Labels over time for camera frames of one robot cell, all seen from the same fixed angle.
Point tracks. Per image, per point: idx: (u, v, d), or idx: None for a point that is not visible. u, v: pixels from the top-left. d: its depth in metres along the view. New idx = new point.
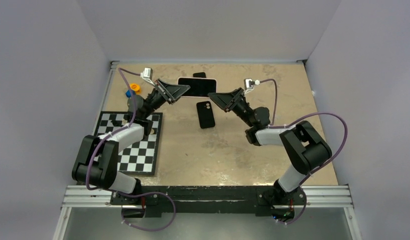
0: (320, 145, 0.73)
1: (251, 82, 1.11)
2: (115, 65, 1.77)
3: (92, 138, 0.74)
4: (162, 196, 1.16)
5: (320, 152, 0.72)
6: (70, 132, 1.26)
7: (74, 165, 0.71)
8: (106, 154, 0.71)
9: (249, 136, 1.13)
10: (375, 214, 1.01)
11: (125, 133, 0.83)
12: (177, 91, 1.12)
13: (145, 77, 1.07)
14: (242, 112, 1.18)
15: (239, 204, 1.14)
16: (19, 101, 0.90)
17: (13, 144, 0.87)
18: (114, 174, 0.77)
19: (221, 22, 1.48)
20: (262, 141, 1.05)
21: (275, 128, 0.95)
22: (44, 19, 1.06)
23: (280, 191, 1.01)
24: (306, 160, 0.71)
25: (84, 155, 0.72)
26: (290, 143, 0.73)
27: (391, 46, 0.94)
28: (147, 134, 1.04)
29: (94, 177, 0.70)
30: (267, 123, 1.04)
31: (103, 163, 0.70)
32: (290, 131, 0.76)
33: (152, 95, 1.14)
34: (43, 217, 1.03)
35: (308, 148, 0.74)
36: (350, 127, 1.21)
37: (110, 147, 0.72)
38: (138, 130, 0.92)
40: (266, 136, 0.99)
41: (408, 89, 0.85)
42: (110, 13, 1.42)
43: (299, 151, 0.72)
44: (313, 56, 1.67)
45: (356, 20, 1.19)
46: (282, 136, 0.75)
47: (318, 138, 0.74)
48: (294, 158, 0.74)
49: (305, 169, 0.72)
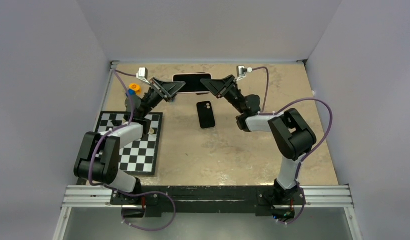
0: (305, 131, 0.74)
1: (243, 69, 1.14)
2: (115, 64, 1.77)
3: (94, 134, 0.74)
4: (162, 197, 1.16)
5: (306, 138, 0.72)
6: (70, 132, 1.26)
7: (76, 161, 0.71)
8: (107, 149, 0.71)
9: (239, 123, 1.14)
10: (375, 214, 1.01)
11: (124, 130, 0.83)
12: (173, 88, 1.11)
13: (140, 77, 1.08)
14: (233, 99, 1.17)
15: (239, 204, 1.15)
16: (19, 101, 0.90)
17: (13, 145, 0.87)
18: (116, 170, 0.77)
19: (221, 22, 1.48)
20: (251, 127, 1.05)
21: (264, 114, 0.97)
22: (44, 19, 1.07)
23: (280, 191, 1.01)
24: (290, 143, 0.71)
25: (86, 152, 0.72)
26: (275, 126, 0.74)
27: (391, 46, 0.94)
28: (146, 133, 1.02)
29: (97, 171, 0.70)
30: (257, 111, 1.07)
31: (105, 157, 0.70)
32: (278, 118, 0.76)
33: (149, 95, 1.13)
34: (43, 217, 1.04)
35: (294, 133, 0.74)
36: (350, 127, 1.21)
37: (112, 142, 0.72)
38: (138, 128, 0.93)
40: (254, 122, 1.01)
41: (408, 89, 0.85)
42: (110, 13, 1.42)
43: (285, 136, 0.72)
44: (313, 56, 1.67)
45: (356, 19, 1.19)
46: (270, 122, 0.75)
47: (305, 125, 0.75)
48: (281, 144, 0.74)
49: (289, 153, 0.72)
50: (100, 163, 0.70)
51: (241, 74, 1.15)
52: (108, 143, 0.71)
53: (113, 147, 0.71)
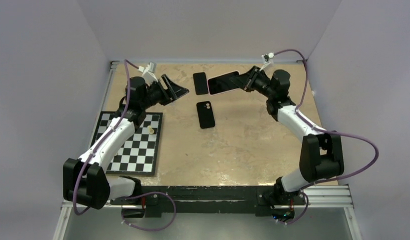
0: (336, 164, 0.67)
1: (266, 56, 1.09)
2: (116, 65, 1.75)
3: (73, 163, 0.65)
4: (162, 196, 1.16)
5: (333, 170, 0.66)
6: (70, 132, 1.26)
7: (63, 191, 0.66)
8: (90, 181, 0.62)
9: (269, 106, 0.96)
10: (376, 215, 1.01)
11: (110, 143, 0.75)
12: (178, 92, 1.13)
13: (149, 71, 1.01)
14: (262, 88, 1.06)
15: (239, 204, 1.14)
16: (19, 101, 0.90)
17: (13, 145, 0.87)
18: (108, 187, 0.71)
19: (222, 22, 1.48)
20: (280, 119, 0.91)
21: (302, 116, 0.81)
22: (44, 19, 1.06)
23: (279, 188, 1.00)
24: (314, 170, 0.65)
25: (69, 181, 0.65)
26: (311, 150, 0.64)
27: (392, 47, 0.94)
28: (139, 125, 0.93)
29: (85, 200, 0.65)
30: (288, 84, 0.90)
31: (91, 189, 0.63)
32: (317, 138, 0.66)
33: (150, 90, 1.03)
34: (43, 218, 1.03)
35: (324, 161, 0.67)
36: (350, 127, 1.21)
37: (95, 173, 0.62)
38: (130, 126, 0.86)
40: (286, 120, 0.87)
41: (408, 89, 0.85)
42: (110, 13, 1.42)
43: (314, 162, 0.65)
44: (313, 56, 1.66)
45: (356, 20, 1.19)
46: (307, 140, 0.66)
47: (338, 156, 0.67)
48: (304, 165, 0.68)
49: (309, 176, 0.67)
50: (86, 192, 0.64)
51: (265, 61, 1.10)
52: (88, 175, 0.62)
53: (96, 180, 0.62)
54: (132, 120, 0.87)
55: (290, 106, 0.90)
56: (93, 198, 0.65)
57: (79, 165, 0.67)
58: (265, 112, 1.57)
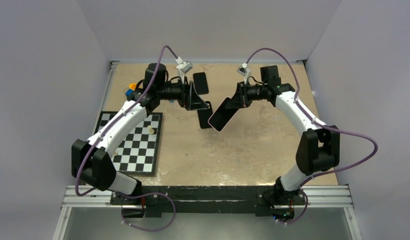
0: (332, 158, 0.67)
1: (241, 68, 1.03)
2: (115, 65, 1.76)
3: (81, 144, 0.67)
4: (162, 197, 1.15)
5: (328, 164, 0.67)
6: (70, 132, 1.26)
7: (71, 170, 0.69)
8: (95, 163, 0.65)
9: (267, 92, 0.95)
10: (375, 215, 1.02)
11: (119, 128, 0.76)
12: (196, 105, 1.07)
13: (180, 70, 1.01)
14: (258, 95, 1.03)
15: (239, 204, 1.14)
16: (19, 101, 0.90)
17: (13, 144, 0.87)
18: (112, 172, 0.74)
19: (222, 22, 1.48)
20: (279, 107, 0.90)
21: (301, 106, 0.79)
22: (44, 19, 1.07)
23: (279, 188, 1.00)
24: (311, 163, 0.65)
25: (76, 161, 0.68)
26: (309, 145, 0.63)
27: (391, 47, 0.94)
28: (150, 111, 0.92)
29: (90, 181, 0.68)
30: (275, 69, 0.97)
31: (95, 171, 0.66)
32: (315, 133, 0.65)
33: (171, 85, 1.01)
34: (43, 218, 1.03)
35: (321, 155, 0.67)
36: (350, 127, 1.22)
37: (100, 157, 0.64)
38: (142, 112, 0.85)
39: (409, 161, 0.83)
40: (285, 108, 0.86)
41: (408, 89, 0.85)
42: (110, 13, 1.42)
43: (312, 156, 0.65)
44: (313, 56, 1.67)
45: (356, 20, 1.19)
46: (305, 135, 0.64)
47: (335, 150, 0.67)
48: (301, 158, 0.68)
49: (305, 170, 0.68)
50: (91, 174, 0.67)
51: (244, 73, 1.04)
52: (94, 158, 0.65)
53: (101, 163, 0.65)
54: (144, 106, 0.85)
55: (289, 92, 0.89)
56: (97, 180, 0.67)
57: (87, 147, 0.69)
58: (264, 112, 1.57)
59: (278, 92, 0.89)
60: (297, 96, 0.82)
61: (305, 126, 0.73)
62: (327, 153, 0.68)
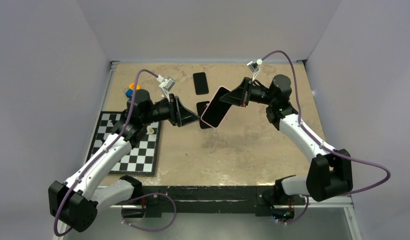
0: (346, 183, 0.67)
1: (253, 64, 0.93)
2: (115, 65, 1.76)
3: (59, 186, 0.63)
4: (162, 197, 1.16)
5: (342, 189, 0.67)
6: (69, 133, 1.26)
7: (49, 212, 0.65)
8: (71, 208, 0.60)
9: (269, 113, 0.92)
10: (375, 214, 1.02)
11: (99, 167, 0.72)
12: (188, 119, 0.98)
13: (164, 89, 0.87)
14: (260, 98, 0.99)
15: (239, 204, 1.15)
16: (18, 101, 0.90)
17: (13, 145, 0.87)
18: (94, 211, 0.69)
19: (221, 21, 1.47)
20: (282, 129, 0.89)
21: (307, 130, 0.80)
22: (44, 20, 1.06)
23: (279, 188, 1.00)
24: (324, 190, 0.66)
25: (54, 203, 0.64)
26: (321, 172, 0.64)
27: (392, 46, 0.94)
28: (136, 142, 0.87)
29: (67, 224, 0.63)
30: (288, 91, 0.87)
31: (72, 216, 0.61)
32: (324, 158, 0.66)
33: (158, 106, 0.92)
34: (43, 218, 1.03)
35: (334, 180, 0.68)
36: (352, 128, 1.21)
37: (77, 202, 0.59)
38: (126, 145, 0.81)
39: (407, 161, 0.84)
40: (290, 132, 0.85)
41: (409, 89, 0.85)
42: (110, 12, 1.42)
43: (323, 184, 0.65)
44: (313, 56, 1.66)
45: (357, 18, 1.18)
46: (315, 163, 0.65)
47: (347, 175, 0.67)
48: (312, 184, 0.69)
49: (319, 196, 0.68)
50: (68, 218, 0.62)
51: (254, 70, 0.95)
52: (71, 203, 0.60)
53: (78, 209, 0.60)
54: (129, 139, 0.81)
55: (292, 114, 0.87)
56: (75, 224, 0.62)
57: (65, 189, 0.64)
58: (265, 112, 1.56)
59: (282, 115, 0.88)
60: (301, 118, 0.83)
61: (314, 151, 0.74)
62: (340, 178, 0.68)
